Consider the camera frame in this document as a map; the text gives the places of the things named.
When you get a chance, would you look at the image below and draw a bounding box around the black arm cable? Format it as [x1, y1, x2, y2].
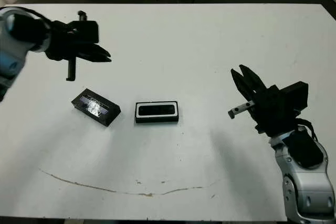
[296, 118, 319, 141]
[19, 7, 55, 25]

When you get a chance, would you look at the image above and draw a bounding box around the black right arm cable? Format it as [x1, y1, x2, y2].
[296, 118, 319, 141]

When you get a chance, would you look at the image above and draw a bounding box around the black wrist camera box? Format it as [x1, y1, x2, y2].
[285, 80, 310, 112]
[75, 20, 100, 44]

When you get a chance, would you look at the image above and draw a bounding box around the slim black camera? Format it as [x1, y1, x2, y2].
[138, 104, 176, 116]

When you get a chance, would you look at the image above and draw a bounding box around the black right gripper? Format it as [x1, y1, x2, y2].
[227, 63, 300, 138]

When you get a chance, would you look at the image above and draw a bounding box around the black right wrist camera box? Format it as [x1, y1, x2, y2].
[285, 80, 310, 112]

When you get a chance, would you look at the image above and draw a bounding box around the black box lid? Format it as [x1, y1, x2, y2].
[71, 88, 122, 128]

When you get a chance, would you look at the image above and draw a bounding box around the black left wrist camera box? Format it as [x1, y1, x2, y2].
[75, 20, 100, 44]

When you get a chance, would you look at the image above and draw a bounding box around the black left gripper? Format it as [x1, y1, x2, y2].
[44, 10, 113, 82]

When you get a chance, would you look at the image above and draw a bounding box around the black box with white insert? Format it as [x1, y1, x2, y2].
[134, 100, 181, 124]

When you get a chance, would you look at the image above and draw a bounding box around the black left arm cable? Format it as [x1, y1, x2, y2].
[19, 7, 55, 25]

